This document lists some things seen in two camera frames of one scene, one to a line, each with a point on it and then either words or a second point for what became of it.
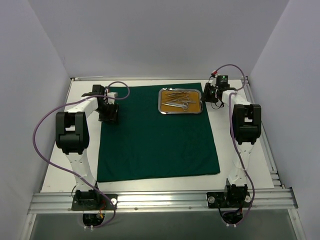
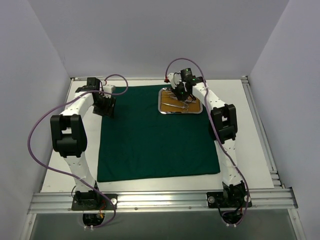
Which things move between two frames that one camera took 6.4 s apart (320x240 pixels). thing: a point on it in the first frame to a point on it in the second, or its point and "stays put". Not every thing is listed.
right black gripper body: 207,94 to 182,91
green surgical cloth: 144,143 stays put
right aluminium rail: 263,133 stays put
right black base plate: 228,199 stays put
